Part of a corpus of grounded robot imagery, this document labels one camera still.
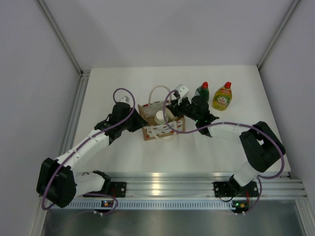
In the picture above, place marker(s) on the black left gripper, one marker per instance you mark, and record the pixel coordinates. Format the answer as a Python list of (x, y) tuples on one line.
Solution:
[(139, 121)]

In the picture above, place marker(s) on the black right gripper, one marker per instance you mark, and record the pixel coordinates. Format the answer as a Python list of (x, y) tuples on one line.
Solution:
[(174, 107)]

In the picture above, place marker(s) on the green dish soap bottle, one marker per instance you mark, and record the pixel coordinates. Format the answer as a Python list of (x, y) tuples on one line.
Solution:
[(203, 91)]

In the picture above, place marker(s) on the watermelon print canvas bag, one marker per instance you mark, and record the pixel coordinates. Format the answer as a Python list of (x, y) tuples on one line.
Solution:
[(164, 132)]

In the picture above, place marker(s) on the yellow dish soap bottle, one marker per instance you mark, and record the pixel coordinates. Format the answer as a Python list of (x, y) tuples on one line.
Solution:
[(222, 97)]

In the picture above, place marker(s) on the white pump lotion bottle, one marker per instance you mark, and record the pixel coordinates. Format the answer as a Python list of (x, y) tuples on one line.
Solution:
[(169, 115)]

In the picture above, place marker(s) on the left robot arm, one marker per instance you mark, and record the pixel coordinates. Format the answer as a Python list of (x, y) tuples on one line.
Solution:
[(60, 180)]

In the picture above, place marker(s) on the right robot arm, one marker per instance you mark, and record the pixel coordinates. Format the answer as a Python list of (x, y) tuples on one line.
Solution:
[(261, 146)]

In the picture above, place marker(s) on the white cap cream bottle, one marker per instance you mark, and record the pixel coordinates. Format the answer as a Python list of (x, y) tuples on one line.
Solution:
[(159, 118)]

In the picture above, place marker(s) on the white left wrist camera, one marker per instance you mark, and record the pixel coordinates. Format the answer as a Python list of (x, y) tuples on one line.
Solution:
[(125, 99)]

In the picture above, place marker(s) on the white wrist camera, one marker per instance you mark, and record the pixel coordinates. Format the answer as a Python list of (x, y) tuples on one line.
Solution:
[(125, 99), (181, 92)]

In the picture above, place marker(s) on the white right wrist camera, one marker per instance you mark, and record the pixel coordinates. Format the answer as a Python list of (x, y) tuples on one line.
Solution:
[(181, 92)]

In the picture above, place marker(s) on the aluminium frame post left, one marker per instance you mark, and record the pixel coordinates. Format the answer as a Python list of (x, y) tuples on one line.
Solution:
[(59, 34)]

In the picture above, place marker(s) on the aluminium frame post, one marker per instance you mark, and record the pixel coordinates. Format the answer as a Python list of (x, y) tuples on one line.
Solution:
[(294, 4), (59, 34)]

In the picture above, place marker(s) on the aluminium mounting rail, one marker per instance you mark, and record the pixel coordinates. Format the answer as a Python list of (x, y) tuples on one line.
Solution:
[(199, 186)]

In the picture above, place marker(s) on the white slotted cable duct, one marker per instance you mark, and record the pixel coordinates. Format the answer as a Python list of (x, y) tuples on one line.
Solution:
[(151, 204)]

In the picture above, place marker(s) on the aluminium frame post right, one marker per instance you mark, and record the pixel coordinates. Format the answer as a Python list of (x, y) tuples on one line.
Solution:
[(294, 4)]

